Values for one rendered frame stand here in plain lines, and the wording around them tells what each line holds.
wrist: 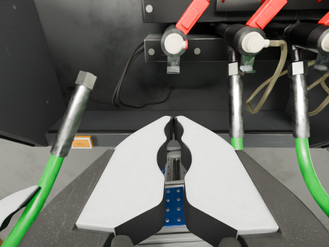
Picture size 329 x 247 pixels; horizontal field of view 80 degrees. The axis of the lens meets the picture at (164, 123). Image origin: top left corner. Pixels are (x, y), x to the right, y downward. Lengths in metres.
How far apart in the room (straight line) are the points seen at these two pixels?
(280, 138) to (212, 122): 0.16
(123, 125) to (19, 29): 0.29
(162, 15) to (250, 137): 0.32
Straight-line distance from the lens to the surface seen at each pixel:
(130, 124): 0.51
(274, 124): 0.56
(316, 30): 0.28
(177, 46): 0.21
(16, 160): 2.28
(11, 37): 0.51
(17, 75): 0.50
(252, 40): 0.22
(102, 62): 0.55
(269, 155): 1.90
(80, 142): 0.51
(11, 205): 0.24
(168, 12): 0.35
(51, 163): 0.24
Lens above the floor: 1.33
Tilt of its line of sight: 60 degrees down
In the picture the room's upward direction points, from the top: 176 degrees counter-clockwise
